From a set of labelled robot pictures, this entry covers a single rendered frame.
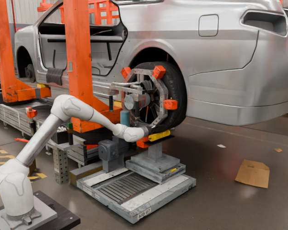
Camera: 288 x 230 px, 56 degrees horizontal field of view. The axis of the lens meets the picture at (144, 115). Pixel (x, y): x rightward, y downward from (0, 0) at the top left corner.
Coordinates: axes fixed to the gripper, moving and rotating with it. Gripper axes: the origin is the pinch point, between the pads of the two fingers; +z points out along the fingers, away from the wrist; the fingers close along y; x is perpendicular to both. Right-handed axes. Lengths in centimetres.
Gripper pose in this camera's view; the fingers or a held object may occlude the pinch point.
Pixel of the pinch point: (161, 126)
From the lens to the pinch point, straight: 238.9
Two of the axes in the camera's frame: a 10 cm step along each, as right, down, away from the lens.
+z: 7.1, -1.8, 6.8
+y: 5.0, -5.6, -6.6
